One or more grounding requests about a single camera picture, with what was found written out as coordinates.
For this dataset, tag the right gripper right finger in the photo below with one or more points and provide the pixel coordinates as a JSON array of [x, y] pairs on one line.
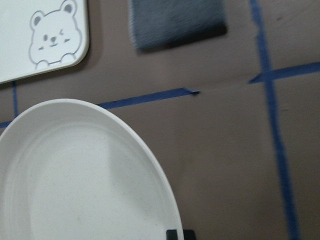
[[189, 234]]

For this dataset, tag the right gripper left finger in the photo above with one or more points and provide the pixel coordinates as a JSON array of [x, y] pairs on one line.
[[171, 234]]

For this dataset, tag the cream round plate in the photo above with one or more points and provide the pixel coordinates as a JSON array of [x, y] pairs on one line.
[[71, 170]]

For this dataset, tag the cream bear tray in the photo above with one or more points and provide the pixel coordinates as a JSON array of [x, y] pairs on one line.
[[40, 36]]

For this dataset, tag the grey folded cloth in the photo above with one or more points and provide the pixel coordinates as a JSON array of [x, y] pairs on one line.
[[164, 24]]

